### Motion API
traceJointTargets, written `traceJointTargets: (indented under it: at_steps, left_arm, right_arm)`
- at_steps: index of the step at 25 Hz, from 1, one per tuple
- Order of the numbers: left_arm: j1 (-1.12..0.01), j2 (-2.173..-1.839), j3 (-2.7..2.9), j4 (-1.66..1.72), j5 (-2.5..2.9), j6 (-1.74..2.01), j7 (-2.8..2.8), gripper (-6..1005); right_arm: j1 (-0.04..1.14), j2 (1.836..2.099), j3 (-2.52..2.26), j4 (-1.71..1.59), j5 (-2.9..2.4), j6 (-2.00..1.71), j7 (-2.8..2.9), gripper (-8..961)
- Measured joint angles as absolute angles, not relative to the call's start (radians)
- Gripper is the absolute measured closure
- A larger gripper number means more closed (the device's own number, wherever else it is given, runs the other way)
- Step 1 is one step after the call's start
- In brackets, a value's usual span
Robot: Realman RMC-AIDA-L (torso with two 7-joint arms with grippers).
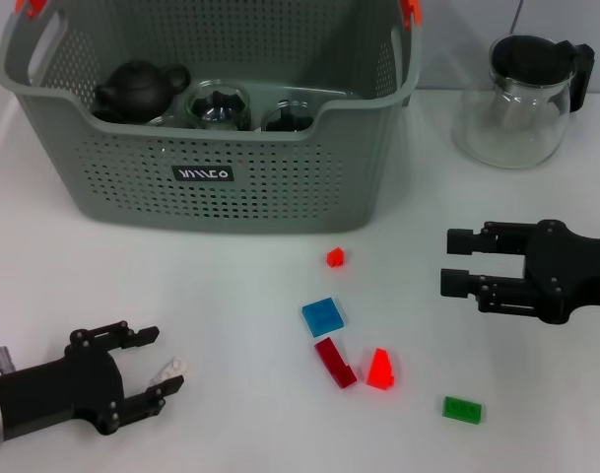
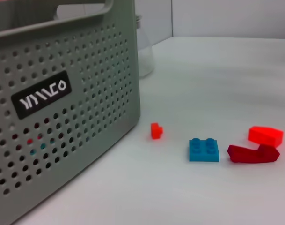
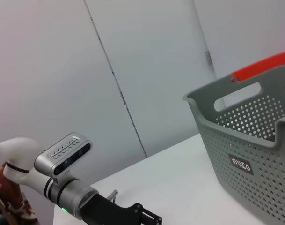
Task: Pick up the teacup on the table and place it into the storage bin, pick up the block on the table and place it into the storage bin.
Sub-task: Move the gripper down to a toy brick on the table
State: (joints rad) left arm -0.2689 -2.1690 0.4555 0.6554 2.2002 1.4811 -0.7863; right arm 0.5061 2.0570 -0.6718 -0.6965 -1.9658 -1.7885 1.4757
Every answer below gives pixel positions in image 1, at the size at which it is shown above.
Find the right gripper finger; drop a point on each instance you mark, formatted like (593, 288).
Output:
(506, 294)
(496, 240)

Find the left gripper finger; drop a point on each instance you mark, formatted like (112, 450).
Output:
(127, 335)
(147, 401)

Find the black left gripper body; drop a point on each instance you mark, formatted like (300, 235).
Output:
(63, 394)

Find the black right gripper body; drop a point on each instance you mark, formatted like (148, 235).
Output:
(575, 271)

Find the white toy brick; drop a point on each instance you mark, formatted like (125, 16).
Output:
(174, 368)

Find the green two-stud brick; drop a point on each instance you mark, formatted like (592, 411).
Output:
(461, 409)

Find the bright red wedge brick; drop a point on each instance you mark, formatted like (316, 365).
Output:
(380, 372)

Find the dark red long brick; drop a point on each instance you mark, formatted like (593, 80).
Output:
(335, 367)

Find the glass teacup black holder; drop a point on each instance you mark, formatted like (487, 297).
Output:
(218, 106)
(159, 119)
(285, 120)

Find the grey perforated plastic storage bin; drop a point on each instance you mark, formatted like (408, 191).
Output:
(280, 197)

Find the left gripper silver connector plug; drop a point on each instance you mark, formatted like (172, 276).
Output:
(5, 358)

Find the small red brick side stud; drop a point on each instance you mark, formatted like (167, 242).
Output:
(335, 257)

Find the glass pitcher black lid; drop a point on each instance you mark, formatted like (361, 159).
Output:
(531, 59)

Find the blue square four-stud brick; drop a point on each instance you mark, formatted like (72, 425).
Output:
(322, 317)

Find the black ceramic teapot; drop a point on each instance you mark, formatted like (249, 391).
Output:
(137, 93)

